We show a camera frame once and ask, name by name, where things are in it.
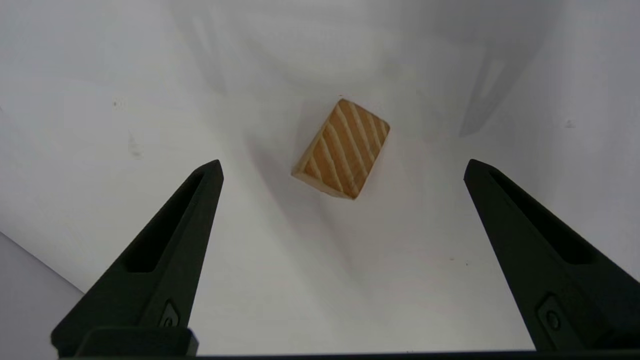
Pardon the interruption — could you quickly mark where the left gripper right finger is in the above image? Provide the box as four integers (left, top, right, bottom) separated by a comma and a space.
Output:
463, 158, 640, 352

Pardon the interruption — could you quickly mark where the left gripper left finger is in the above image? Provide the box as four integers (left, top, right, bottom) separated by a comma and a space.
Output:
50, 159, 225, 357

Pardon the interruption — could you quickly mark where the triangular wooden building block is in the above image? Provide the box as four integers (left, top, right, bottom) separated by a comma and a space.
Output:
291, 97, 392, 201

